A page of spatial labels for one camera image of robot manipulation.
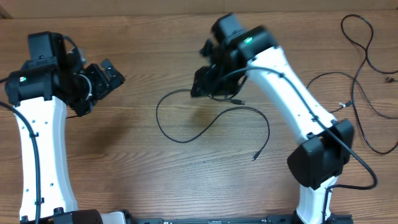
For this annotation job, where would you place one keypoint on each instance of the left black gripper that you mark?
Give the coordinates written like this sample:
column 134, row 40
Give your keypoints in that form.
column 105, row 84

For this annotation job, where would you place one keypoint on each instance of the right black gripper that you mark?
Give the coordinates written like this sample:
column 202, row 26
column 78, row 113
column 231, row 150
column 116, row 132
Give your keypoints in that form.
column 205, row 80

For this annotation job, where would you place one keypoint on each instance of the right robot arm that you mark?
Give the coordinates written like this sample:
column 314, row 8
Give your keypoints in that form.
column 236, row 53

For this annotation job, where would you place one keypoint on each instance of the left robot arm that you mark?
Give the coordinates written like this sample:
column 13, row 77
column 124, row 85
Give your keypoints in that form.
column 53, row 81

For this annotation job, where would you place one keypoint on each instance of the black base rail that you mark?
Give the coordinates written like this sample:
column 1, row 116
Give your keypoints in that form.
column 214, row 221

